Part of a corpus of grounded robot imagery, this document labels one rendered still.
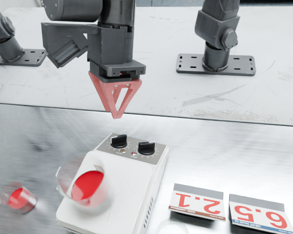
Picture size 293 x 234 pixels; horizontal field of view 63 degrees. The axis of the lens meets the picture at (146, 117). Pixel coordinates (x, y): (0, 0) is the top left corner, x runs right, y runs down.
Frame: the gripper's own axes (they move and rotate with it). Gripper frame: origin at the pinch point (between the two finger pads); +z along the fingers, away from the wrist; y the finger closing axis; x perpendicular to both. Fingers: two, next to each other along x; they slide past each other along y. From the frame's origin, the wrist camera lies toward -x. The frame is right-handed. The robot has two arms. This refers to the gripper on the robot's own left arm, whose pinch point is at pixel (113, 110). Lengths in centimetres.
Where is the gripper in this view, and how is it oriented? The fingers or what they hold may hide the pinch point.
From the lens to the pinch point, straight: 43.5
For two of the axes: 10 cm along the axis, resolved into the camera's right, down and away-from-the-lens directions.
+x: 8.6, -1.4, 4.9
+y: 5.0, 4.0, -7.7
